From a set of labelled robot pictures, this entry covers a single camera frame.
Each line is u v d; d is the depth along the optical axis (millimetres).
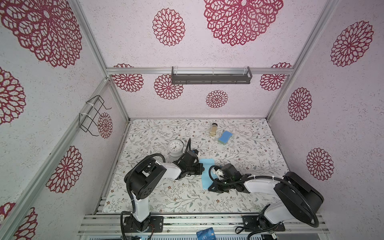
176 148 980
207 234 716
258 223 675
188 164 748
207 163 984
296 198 434
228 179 745
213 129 1121
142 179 498
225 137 1076
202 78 902
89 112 757
